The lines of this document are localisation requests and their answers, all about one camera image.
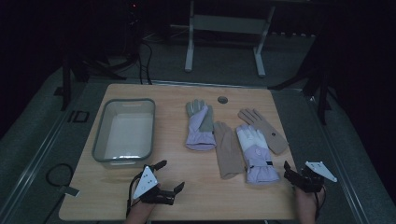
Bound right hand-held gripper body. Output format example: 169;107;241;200
293;161;338;193

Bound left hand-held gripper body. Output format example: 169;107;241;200
133;165;176;206

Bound purple and white ski glove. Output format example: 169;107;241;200
235;123;281;186

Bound beige glove with dark button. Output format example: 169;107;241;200
237;107;290;156

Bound clear plastic bin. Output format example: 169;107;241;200
92;98;156;166

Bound purple ski glove grey palm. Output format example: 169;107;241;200
185;98;218;152

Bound plain beige glove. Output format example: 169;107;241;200
213;120;245;180

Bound person's right hand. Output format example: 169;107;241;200
294;186;325;217

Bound person's left hand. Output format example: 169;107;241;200
134;184;162;218

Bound grey flat tag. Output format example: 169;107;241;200
58;185;80;198

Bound black tripod stand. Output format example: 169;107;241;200
268;59;334;126
53;54;128;112

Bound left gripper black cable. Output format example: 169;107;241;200
125;172;145;218

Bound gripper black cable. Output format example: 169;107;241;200
125;172;145;218
313;184;328;222

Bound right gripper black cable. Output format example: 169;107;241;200
313;184;328;222

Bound black cable loop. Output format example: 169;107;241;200
45;162;75;189

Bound black rectangular floor bracket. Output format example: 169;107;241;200
67;109;91;123

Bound black floor cables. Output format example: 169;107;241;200
135;38;154;86

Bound white metal desk frame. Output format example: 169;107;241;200
184;0;276;78

